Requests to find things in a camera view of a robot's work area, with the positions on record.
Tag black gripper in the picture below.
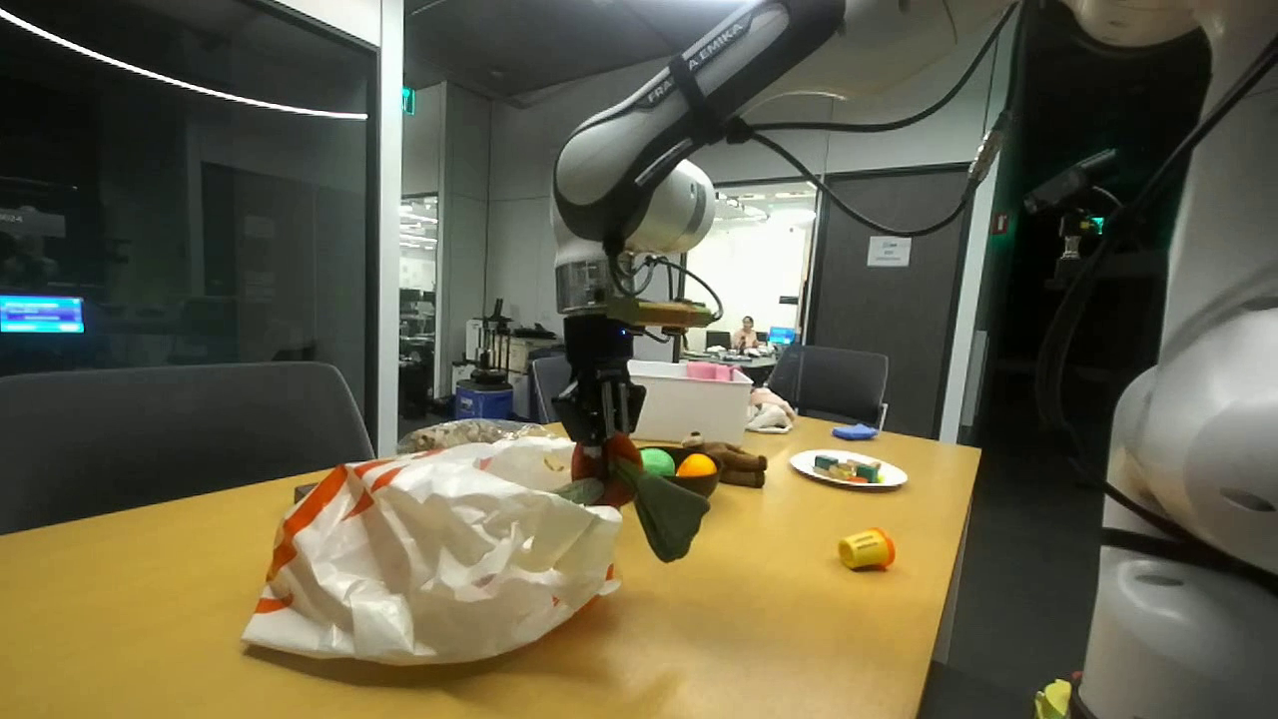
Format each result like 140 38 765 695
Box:
554 314 650 452

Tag orange toy ball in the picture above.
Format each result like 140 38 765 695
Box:
670 452 724 487

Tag red green toy vegetable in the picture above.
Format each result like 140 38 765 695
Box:
554 432 714 568

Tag brown toy moose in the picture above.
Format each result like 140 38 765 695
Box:
658 439 771 491

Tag white orange plastic bag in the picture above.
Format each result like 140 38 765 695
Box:
239 434 626 667

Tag black bowl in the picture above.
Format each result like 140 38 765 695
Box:
662 468 724 502

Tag white crumpled bag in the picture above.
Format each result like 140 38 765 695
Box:
741 383 802 439

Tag toy food pieces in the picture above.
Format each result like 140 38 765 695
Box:
810 452 885 483

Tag yellow toy cup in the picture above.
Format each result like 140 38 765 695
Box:
834 526 899 575

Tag dark grey chair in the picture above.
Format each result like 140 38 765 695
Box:
528 339 580 427

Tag white plastic bin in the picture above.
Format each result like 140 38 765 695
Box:
621 354 758 446

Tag blue storage bin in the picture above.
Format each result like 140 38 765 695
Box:
449 380 515 422

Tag background desk clutter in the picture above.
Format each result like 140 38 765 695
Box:
457 296 554 390

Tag grey chair with armrest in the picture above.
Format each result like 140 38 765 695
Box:
771 339 893 432

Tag white plate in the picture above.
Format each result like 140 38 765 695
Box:
786 446 915 494

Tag dark grey door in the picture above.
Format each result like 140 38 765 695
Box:
810 159 978 442

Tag white paper door sign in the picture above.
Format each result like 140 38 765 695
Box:
862 230 915 273

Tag large grey chair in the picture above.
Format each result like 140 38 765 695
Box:
0 354 373 535

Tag small yellow object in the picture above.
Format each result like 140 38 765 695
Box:
1034 673 1076 719

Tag blue lit monitor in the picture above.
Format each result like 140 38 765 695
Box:
0 293 93 339

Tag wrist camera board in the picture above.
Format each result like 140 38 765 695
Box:
582 296 728 335

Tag black camera on stand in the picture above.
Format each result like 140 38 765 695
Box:
1019 145 1132 293

